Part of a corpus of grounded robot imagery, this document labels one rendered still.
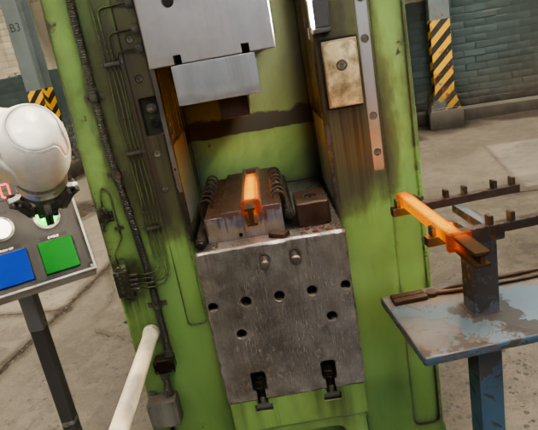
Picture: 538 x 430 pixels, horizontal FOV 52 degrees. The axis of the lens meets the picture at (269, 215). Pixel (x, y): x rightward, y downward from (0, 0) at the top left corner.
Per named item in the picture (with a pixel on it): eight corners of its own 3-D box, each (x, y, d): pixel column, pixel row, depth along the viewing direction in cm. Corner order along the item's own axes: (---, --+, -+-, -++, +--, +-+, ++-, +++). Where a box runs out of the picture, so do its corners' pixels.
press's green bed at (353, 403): (383, 514, 164) (365, 381, 150) (259, 534, 165) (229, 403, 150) (350, 398, 217) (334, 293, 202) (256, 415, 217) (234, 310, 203)
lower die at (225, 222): (285, 230, 142) (280, 199, 139) (208, 244, 142) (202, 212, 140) (277, 188, 182) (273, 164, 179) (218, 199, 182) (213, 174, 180)
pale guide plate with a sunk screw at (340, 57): (364, 103, 144) (356, 36, 139) (330, 109, 145) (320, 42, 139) (362, 102, 146) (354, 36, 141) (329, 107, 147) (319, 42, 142)
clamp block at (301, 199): (331, 223, 141) (328, 199, 140) (299, 228, 142) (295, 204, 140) (325, 209, 153) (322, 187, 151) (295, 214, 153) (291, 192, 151)
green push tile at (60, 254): (80, 263, 125) (71, 233, 127) (46, 274, 122) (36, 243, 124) (80, 265, 127) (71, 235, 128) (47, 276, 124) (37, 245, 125)
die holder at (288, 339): (365, 381, 149) (345, 229, 136) (228, 404, 150) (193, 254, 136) (335, 292, 203) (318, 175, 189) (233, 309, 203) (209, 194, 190)
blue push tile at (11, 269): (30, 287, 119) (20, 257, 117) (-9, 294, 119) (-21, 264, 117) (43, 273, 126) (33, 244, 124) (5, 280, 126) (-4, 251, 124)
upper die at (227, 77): (261, 92, 131) (254, 51, 128) (178, 107, 131) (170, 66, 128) (259, 79, 171) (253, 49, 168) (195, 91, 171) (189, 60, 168)
